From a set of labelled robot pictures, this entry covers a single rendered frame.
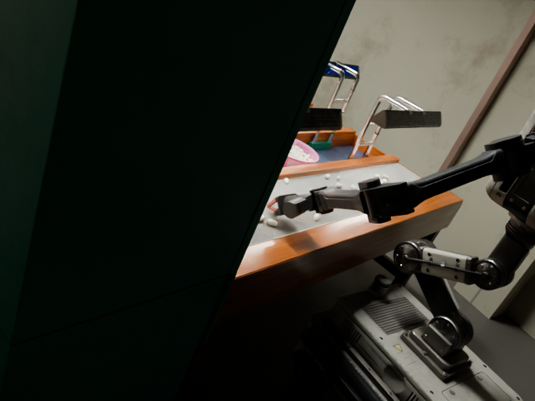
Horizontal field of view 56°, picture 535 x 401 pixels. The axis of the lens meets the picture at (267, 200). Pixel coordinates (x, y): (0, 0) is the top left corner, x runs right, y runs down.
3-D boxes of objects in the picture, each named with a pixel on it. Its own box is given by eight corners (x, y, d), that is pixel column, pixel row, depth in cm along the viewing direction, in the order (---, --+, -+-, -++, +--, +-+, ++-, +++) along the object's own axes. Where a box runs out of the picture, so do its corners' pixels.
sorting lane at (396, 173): (440, 194, 276) (443, 191, 275) (185, 269, 140) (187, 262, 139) (396, 165, 291) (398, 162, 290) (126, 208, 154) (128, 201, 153)
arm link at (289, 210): (336, 210, 165) (328, 184, 164) (316, 220, 156) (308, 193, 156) (307, 215, 173) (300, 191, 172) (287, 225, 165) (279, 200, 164)
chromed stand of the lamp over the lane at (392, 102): (385, 187, 268) (427, 110, 248) (366, 191, 252) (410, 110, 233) (358, 168, 277) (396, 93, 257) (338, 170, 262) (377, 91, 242)
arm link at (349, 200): (397, 218, 126) (385, 177, 125) (376, 225, 125) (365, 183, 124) (333, 211, 168) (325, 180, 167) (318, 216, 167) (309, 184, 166)
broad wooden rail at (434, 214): (446, 227, 276) (463, 200, 268) (197, 334, 140) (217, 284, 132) (427, 215, 282) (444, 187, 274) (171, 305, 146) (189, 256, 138)
